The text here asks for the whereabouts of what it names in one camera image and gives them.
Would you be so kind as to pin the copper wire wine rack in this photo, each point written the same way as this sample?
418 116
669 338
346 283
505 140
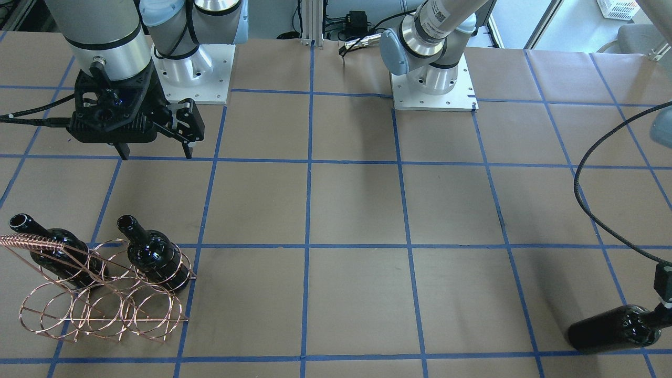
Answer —
120 300

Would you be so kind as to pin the dark wine bottle in rack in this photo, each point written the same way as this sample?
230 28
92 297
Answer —
52 254

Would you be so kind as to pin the black power adapter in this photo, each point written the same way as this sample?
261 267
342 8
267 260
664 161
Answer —
356 23

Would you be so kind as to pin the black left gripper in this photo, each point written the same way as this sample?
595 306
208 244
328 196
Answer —
665 313

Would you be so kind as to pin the aluminium frame post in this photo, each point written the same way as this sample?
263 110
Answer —
312 23

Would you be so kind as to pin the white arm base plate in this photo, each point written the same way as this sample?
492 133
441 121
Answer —
204 77

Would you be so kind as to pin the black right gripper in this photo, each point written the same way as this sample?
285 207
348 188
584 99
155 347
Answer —
185 122

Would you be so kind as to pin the dark wine bottle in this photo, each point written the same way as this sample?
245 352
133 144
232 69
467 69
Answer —
625 327
52 254

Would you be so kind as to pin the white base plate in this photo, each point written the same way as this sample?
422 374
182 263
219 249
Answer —
433 89

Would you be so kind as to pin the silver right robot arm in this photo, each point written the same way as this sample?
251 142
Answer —
146 65

